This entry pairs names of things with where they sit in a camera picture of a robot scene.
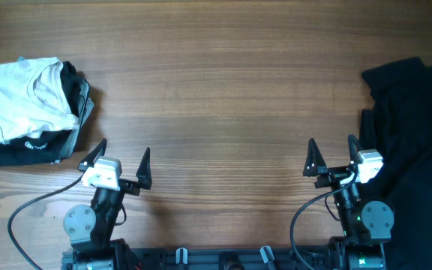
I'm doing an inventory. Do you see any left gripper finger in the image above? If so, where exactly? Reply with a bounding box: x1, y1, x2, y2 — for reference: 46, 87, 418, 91
77, 138, 107, 172
136, 147, 152, 190

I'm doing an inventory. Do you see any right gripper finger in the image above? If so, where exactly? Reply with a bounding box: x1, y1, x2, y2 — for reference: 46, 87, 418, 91
303, 138, 328, 177
348, 134, 362, 161

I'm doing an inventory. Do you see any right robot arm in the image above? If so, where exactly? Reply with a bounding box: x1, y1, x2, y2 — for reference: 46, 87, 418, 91
303, 135, 395, 269

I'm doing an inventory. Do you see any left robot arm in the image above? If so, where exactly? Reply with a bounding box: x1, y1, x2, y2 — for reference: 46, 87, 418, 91
61, 139, 152, 270

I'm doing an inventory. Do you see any black folded printed t-shirt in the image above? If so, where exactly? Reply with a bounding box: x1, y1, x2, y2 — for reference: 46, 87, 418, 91
0, 61, 83, 167

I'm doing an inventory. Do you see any grey folded garment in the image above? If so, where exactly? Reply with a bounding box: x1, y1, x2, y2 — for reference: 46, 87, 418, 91
53, 76, 94, 164

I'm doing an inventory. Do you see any white folded t-shirt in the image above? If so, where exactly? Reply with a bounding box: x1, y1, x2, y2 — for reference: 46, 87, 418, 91
0, 57, 79, 144

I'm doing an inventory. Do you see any right black cable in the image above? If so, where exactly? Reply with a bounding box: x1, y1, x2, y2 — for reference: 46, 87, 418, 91
289, 170, 359, 270

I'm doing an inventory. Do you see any black cable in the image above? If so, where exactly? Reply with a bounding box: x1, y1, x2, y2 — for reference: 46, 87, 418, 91
7, 174, 86, 270
289, 170, 359, 270

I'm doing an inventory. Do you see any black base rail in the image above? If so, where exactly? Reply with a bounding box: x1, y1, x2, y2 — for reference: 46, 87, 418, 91
61, 246, 387, 270

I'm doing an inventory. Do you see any left black cable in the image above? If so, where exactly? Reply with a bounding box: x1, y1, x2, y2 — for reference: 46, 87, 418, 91
7, 174, 86, 270

